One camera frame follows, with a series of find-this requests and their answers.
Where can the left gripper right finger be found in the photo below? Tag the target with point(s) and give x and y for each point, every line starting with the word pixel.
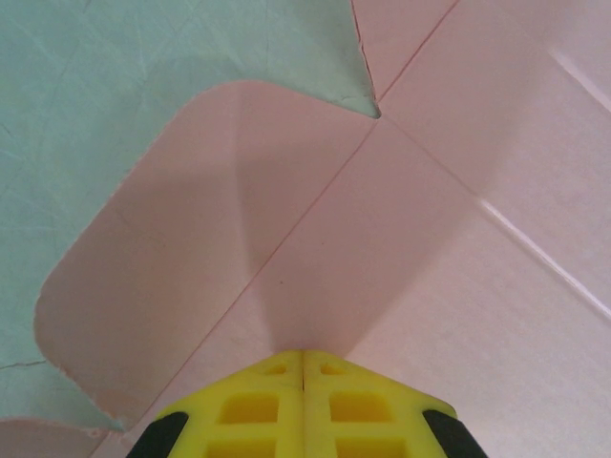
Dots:
pixel 363 415

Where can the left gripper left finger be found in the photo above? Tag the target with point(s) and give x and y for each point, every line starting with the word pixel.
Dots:
pixel 248 415

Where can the pink paper box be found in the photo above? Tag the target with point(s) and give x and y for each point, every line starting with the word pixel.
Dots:
pixel 382 214

